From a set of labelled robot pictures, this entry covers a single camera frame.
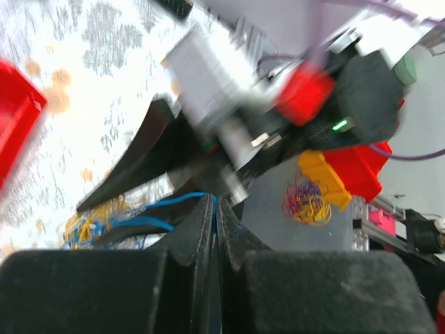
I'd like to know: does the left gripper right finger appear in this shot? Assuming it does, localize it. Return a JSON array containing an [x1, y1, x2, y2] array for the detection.
[[218, 200, 436, 333]]

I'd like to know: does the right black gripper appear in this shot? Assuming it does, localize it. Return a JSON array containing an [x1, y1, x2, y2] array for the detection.
[[166, 114, 355, 202]]

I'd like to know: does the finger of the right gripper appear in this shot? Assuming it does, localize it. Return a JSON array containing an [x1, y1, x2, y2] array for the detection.
[[76, 99, 181, 212]]

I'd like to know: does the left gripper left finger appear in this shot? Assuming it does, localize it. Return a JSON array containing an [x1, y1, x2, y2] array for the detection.
[[1, 196, 213, 333]]

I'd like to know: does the red plastic bin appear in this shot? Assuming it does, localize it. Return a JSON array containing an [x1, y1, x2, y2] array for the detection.
[[1, 59, 47, 185]]

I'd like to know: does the floral table mat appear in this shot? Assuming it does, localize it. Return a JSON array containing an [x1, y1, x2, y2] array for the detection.
[[1, 1, 211, 257]]

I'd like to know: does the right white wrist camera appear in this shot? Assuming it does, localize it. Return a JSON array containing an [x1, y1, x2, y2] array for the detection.
[[161, 24, 337, 164]]

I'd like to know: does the wire bundle on floor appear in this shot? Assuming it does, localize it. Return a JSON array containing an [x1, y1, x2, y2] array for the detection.
[[280, 170, 333, 227]]

